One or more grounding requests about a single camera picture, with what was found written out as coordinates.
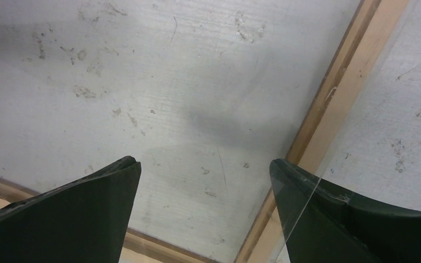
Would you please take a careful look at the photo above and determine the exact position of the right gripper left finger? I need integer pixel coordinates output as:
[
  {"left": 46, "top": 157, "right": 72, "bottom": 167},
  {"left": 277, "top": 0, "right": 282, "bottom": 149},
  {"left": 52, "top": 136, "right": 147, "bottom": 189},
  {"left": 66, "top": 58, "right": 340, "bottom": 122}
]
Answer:
[{"left": 0, "top": 156, "right": 141, "bottom": 262}]

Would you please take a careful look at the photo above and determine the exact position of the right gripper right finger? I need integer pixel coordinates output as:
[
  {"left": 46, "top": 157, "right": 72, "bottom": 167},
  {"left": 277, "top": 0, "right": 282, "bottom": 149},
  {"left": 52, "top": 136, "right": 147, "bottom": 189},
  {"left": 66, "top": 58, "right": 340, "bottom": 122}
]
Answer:
[{"left": 269, "top": 159, "right": 421, "bottom": 262}]

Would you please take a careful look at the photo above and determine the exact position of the clear acrylic sheet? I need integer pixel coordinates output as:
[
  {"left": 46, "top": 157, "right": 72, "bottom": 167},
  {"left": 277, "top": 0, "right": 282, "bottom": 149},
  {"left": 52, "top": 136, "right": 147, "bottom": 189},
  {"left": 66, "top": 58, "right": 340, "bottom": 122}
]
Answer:
[{"left": 0, "top": 0, "right": 418, "bottom": 263}]

